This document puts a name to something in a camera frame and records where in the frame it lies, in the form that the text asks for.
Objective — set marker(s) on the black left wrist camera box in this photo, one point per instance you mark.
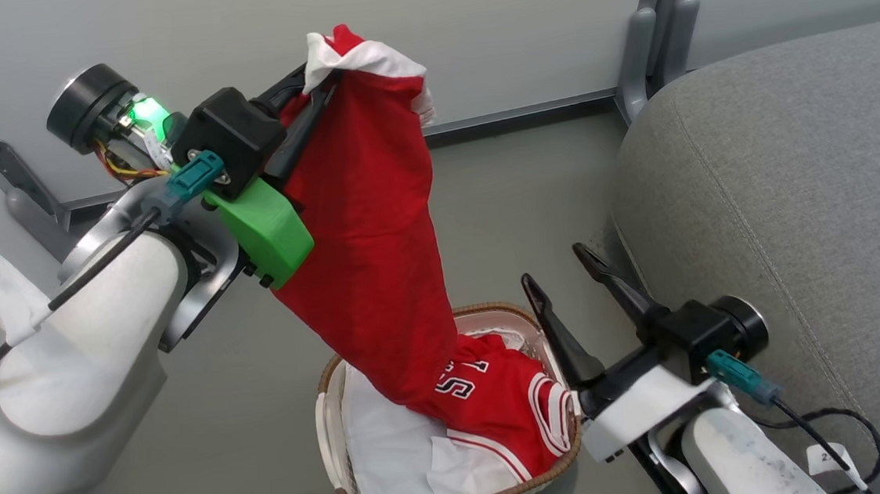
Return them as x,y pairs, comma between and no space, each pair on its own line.
231,134

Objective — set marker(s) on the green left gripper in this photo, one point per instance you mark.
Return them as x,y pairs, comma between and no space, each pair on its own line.
270,229

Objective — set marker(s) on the grey partition post foot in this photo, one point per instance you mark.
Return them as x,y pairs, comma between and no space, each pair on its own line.
636,59
681,32

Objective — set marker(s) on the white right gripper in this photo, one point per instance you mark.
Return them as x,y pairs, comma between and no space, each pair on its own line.
641,412

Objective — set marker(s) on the white woven laundry basket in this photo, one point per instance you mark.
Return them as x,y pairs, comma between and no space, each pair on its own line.
328,436

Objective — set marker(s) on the dark metal partition bracket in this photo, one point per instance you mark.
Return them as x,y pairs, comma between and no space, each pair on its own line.
14,170

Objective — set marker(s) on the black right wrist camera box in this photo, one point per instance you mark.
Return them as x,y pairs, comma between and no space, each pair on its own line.
690,337

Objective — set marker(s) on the white sheet basket liner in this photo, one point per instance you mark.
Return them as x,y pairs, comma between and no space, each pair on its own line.
386,455

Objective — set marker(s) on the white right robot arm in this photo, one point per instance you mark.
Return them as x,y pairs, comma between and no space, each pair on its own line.
739,459

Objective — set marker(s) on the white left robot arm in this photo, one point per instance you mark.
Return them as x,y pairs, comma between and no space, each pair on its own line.
66,386

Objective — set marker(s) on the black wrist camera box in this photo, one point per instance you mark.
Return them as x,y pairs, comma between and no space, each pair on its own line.
231,134
690,337

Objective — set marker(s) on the red basketball jersey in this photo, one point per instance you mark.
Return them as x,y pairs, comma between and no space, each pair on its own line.
366,206

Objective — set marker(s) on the grey fabric sofa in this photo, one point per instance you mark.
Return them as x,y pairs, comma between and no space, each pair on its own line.
795,172

